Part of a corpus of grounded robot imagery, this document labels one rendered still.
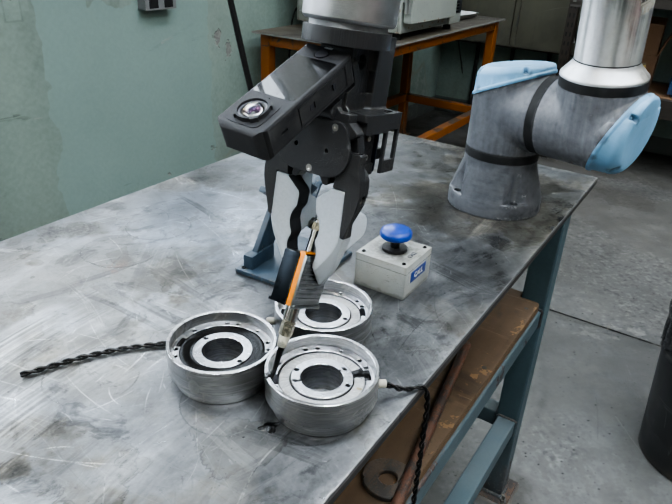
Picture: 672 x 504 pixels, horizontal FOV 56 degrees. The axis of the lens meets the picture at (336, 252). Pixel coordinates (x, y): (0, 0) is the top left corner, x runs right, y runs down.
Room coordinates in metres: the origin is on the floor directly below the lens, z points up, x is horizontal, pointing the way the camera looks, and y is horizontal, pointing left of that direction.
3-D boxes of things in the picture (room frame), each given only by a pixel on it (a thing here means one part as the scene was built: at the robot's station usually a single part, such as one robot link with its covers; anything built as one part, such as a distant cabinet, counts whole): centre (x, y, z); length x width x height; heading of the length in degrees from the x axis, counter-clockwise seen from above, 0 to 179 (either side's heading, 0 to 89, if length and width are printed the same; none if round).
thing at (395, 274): (0.70, -0.08, 0.82); 0.08 x 0.07 x 0.05; 148
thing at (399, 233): (0.70, -0.07, 0.85); 0.04 x 0.04 x 0.05
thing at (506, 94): (0.97, -0.26, 0.97); 0.13 x 0.12 x 0.14; 46
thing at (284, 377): (0.46, 0.01, 0.82); 0.08 x 0.08 x 0.02
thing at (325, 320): (0.57, 0.01, 0.82); 0.10 x 0.10 x 0.04
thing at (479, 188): (0.98, -0.26, 0.85); 0.15 x 0.15 x 0.10
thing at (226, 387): (0.49, 0.10, 0.82); 0.10 x 0.10 x 0.04
